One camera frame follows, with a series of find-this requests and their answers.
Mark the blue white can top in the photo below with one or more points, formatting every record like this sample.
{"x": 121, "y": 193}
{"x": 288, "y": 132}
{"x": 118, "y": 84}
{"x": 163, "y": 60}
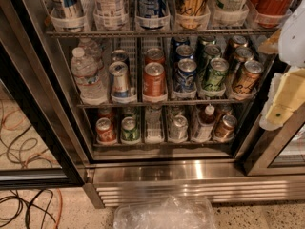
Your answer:
{"x": 150, "y": 13}

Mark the silver blue can front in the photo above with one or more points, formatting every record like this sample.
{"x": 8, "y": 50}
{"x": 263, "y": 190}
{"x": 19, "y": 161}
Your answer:
{"x": 120, "y": 79}

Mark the white label bottle top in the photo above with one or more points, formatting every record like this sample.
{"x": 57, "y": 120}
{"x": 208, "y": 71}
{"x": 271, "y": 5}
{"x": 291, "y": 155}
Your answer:
{"x": 113, "y": 12}

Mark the gold can rear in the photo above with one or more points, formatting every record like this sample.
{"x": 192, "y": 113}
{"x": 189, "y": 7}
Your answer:
{"x": 234, "y": 42}

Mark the silver can bottom rear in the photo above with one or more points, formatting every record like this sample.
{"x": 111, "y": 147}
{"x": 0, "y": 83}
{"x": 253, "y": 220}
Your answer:
{"x": 176, "y": 110}

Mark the clear plastic bin on floor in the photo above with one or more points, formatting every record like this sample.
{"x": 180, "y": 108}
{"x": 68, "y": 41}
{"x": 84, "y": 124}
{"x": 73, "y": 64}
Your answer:
{"x": 169, "y": 213}

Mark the red cola bottle top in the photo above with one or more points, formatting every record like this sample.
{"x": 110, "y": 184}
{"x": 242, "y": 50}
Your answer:
{"x": 269, "y": 13}

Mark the copper can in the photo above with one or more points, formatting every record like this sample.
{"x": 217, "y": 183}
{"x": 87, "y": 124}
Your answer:
{"x": 224, "y": 109}
{"x": 225, "y": 126}

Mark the orange can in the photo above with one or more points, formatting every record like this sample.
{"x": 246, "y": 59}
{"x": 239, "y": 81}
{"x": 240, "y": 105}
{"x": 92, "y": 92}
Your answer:
{"x": 154, "y": 79}
{"x": 155, "y": 55}

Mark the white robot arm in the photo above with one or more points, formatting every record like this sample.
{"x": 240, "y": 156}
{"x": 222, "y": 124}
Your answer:
{"x": 291, "y": 42}

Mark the green can middle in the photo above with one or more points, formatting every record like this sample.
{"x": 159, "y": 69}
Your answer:
{"x": 209, "y": 52}

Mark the gold can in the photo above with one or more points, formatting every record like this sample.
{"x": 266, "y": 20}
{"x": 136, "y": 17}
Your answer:
{"x": 240, "y": 56}
{"x": 234, "y": 42}
{"x": 247, "y": 76}

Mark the right glass fridge door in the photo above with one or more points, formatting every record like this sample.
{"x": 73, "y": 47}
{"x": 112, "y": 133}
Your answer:
{"x": 270, "y": 145}

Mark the brown bottle with white cap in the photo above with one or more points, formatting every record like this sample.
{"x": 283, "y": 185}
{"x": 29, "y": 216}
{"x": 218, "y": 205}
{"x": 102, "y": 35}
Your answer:
{"x": 203, "y": 123}

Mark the green can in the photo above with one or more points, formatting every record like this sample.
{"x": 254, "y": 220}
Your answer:
{"x": 129, "y": 129}
{"x": 130, "y": 112}
{"x": 209, "y": 52}
{"x": 202, "y": 41}
{"x": 215, "y": 74}

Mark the gold can front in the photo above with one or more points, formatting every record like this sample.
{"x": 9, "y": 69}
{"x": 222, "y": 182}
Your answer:
{"x": 247, "y": 76}

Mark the left glass fridge door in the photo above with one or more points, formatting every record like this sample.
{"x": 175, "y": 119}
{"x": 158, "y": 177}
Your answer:
{"x": 41, "y": 143}

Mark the copper can bottom rear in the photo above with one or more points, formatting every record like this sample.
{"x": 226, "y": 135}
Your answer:
{"x": 224, "y": 109}

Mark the wire shelf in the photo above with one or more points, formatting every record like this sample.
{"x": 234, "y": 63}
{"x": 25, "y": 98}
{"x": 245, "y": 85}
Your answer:
{"x": 167, "y": 103}
{"x": 139, "y": 34}

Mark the orange can front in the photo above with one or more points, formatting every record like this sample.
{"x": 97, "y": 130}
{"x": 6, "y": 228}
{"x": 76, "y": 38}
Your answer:
{"x": 154, "y": 79}

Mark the glass fridge door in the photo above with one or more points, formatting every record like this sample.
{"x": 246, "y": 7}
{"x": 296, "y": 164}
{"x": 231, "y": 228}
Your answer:
{"x": 270, "y": 145}
{"x": 41, "y": 143}

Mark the upper wire shelf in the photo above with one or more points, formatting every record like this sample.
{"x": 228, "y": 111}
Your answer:
{"x": 139, "y": 34}

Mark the silver blue can rear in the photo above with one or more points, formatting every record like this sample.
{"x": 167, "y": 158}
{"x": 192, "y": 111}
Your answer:
{"x": 120, "y": 55}

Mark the red can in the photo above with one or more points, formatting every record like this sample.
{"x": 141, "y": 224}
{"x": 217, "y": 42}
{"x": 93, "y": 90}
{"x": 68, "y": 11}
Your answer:
{"x": 105, "y": 130}
{"x": 106, "y": 113}

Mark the clear water bottle front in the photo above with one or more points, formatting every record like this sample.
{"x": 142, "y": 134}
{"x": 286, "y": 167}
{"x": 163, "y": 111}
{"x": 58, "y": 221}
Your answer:
{"x": 87, "y": 78}

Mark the yellow tall can top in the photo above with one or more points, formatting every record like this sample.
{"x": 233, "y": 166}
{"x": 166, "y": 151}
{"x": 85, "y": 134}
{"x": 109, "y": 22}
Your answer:
{"x": 189, "y": 13}

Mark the red can bottom rear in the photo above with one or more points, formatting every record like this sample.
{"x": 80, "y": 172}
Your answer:
{"x": 106, "y": 113}

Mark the copper can bottom front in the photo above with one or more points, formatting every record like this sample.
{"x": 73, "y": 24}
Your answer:
{"x": 225, "y": 126}

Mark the middle wire shelf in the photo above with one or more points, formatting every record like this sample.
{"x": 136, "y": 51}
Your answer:
{"x": 167, "y": 103}

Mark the gold can middle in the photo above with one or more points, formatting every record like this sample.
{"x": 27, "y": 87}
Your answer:
{"x": 240, "y": 56}

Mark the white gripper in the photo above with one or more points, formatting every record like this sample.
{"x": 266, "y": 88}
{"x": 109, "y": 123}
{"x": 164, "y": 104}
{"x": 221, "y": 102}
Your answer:
{"x": 294, "y": 40}

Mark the green can bottom front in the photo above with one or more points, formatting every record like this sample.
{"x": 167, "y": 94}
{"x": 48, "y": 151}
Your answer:
{"x": 129, "y": 129}

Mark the silver blue tall can top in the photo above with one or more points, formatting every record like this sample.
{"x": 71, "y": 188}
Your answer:
{"x": 68, "y": 15}

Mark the clear water bottle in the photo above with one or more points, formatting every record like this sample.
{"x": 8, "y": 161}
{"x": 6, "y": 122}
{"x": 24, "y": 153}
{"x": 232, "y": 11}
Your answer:
{"x": 87, "y": 78}
{"x": 92, "y": 48}

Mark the green can bottom rear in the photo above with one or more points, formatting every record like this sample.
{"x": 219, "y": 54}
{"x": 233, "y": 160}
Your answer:
{"x": 130, "y": 112}

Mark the clear water bottle rear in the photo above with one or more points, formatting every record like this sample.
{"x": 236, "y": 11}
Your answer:
{"x": 92, "y": 48}

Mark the orange can rear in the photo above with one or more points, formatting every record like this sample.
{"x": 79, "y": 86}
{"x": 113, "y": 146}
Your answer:
{"x": 155, "y": 55}

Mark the silver can bottom front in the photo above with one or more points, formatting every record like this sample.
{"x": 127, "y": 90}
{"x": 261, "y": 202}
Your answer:
{"x": 179, "y": 126}

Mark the red can bottom front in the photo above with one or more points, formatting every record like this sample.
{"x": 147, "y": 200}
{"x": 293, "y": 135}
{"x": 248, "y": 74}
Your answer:
{"x": 105, "y": 130}

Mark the blue can middle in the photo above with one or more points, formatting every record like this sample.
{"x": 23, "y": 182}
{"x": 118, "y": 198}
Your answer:
{"x": 182, "y": 52}

